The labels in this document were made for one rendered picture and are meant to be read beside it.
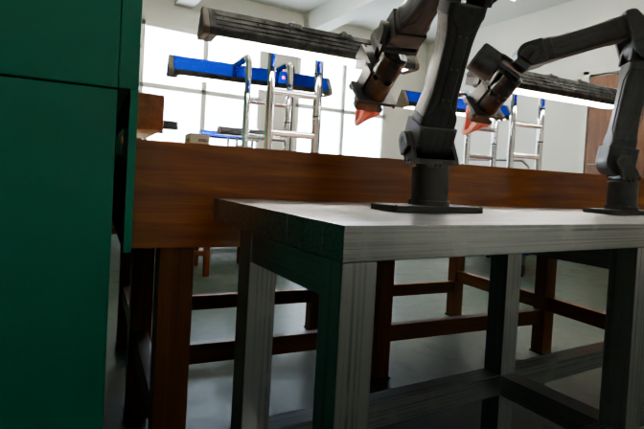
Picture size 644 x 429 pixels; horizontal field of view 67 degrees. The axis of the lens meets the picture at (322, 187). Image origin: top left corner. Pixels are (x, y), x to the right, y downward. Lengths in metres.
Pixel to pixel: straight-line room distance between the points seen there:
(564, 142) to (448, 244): 5.99
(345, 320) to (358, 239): 0.08
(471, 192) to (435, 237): 0.60
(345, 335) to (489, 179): 0.76
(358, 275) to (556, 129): 6.19
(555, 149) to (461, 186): 5.49
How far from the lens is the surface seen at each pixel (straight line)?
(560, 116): 6.65
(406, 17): 0.96
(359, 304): 0.53
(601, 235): 0.86
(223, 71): 1.81
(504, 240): 0.67
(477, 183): 1.19
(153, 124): 0.99
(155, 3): 6.55
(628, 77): 1.33
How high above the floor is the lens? 0.72
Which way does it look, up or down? 1 degrees down
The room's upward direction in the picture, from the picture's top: 3 degrees clockwise
